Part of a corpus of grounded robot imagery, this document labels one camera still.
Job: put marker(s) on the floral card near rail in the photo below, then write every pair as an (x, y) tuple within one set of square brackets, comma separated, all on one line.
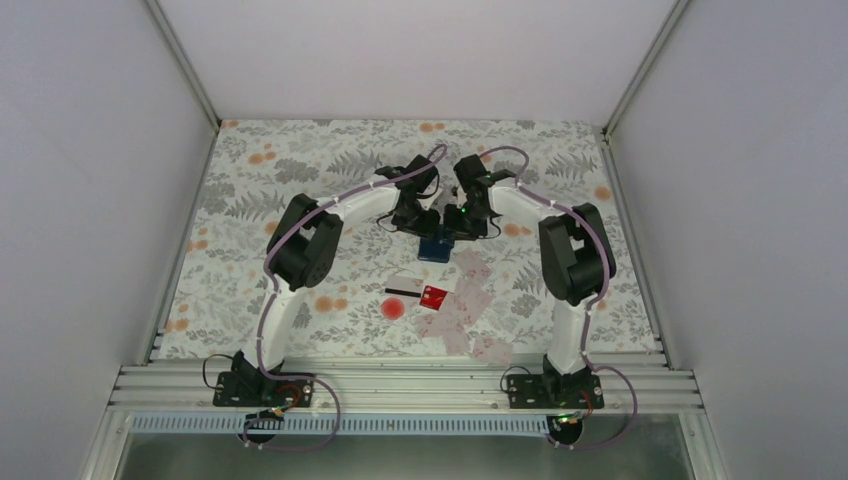
[(491, 350)]

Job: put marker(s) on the floral patterned table mat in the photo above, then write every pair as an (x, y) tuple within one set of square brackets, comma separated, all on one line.
[(257, 166)]

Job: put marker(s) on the aluminium rail frame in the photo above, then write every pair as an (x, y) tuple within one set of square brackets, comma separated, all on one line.
[(427, 385)]

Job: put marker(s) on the red credit card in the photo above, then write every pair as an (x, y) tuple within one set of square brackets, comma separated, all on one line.
[(433, 297)]

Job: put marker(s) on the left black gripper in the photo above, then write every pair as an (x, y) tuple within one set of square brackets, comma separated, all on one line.
[(425, 230)]

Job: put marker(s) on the floral card in middle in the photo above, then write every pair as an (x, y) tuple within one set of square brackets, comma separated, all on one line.
[(455, 338)]

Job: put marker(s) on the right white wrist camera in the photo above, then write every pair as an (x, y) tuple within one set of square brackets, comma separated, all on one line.
[(456, 197)]

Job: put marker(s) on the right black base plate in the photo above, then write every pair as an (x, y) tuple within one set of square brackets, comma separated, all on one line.
[(552, 391)]

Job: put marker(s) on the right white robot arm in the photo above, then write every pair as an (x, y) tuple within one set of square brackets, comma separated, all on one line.
[(576, 265)]

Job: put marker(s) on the grey slotted cable duct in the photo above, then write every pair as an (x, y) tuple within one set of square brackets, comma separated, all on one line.
[(349, 424)]

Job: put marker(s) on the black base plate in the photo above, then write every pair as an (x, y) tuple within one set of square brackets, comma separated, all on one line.
[(295, 391), (552, 391)]

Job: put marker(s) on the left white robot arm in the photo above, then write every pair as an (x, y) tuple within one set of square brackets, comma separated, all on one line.
[(303, 247)]

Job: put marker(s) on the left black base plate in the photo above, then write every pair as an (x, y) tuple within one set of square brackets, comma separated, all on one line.
[(295, 391)]

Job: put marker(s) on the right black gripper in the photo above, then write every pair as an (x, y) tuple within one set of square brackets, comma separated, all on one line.
[(452, 229)]

